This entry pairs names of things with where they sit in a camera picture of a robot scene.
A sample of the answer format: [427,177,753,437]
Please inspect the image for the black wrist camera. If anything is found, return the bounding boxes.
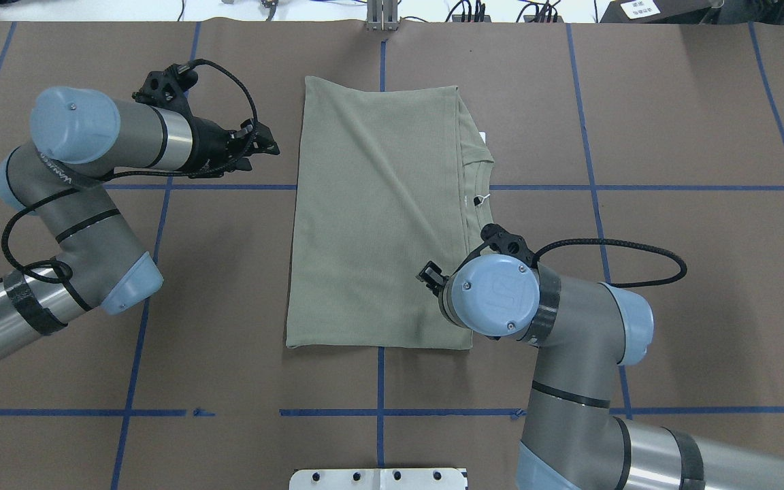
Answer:
[480,223,536,269]
[133,64,199,114]

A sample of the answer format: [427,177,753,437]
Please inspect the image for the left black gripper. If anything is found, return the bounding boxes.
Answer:
[192,118,280,174]

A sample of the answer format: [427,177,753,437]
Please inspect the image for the olive green long-sleeve shirt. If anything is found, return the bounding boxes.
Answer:
[285,76,495,350]

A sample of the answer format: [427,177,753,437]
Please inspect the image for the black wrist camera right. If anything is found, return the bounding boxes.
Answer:
[480,223,536,269]

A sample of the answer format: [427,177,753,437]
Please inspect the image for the aluminium frame post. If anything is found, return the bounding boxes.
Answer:
[365,0,400,32]

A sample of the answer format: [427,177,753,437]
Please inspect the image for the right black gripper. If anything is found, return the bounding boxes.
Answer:
[417,261,451,307]

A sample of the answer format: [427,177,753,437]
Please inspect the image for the right black braided camera cable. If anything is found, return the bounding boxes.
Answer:
[532,238,688,289]

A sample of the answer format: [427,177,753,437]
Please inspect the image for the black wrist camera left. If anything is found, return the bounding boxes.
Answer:
[133,64,199,114]

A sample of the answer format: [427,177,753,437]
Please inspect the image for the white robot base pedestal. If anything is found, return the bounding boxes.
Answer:
[289,468,469,489]

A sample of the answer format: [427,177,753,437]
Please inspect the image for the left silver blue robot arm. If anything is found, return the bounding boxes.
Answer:
[0,81,280,360]

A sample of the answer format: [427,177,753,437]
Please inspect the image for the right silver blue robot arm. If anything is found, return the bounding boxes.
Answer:
[417,254,784,489]

